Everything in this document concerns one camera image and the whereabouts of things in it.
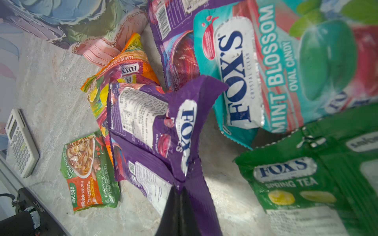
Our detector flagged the orange Fox's lemon candy packet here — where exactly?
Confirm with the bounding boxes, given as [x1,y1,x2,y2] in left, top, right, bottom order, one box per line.
[81,33,160,160]

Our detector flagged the purple Fox's candy packet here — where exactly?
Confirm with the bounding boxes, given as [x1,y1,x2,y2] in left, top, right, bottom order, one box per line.
[107,75,227,236]

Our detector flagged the white calculator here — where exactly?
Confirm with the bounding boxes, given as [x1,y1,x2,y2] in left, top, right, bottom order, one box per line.
[6,108,39,178]

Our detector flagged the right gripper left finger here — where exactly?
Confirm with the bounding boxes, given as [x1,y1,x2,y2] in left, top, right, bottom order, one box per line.
[156,187,181,236]

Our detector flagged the purple candy packet rear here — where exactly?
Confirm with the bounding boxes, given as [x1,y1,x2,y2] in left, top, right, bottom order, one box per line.
[148,0,234,91]

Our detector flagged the green Fox's spring tea packet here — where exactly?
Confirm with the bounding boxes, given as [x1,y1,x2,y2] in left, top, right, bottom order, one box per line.
[235,104,378,236]

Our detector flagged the floral paper gift bag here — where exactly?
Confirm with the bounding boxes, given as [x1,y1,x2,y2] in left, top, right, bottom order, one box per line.
[1,0,148,67]

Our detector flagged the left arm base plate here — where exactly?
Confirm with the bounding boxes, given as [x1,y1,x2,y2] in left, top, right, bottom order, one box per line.
[16,188,69,236]

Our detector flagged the teal Fox's mint blossom packet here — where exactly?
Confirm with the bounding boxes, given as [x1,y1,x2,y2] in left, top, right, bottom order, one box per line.
[194,1,378,148]

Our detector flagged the orange green noodle packet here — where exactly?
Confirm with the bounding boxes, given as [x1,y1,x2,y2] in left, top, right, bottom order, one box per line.
[60,130,120,212]

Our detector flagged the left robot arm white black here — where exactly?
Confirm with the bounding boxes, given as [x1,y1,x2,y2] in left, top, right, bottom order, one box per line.
[1,207,41,236]

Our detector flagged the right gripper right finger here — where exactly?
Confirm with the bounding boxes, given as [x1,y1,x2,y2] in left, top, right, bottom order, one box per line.
[183,187,201,236]

